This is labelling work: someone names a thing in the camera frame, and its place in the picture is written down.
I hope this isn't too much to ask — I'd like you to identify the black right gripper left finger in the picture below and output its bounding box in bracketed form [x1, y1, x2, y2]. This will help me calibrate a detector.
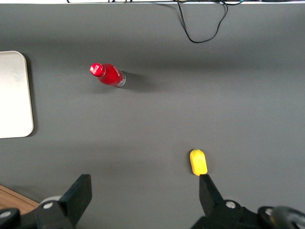
[59, 174, 93, 225]

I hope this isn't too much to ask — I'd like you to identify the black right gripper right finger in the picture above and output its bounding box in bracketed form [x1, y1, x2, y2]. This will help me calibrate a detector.
[199, 174, 224, 218]

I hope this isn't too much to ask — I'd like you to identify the beige plastic tray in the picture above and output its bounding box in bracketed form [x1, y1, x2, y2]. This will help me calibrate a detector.
[0, 50, 34, 139]

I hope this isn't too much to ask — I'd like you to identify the yellow lemon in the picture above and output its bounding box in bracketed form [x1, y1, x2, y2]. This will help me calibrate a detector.
[189, 148, 208, 177]

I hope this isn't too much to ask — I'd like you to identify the wooden drawer cabinet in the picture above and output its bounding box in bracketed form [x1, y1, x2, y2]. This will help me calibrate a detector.
[0, 185, 40, 217]

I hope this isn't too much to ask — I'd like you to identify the red cola bottle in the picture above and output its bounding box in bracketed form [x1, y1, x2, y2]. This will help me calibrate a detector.
[89, 62, 126, 88]

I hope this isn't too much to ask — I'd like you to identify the black looped table cable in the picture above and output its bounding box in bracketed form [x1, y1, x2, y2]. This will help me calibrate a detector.
[177, 0, 229, 44]

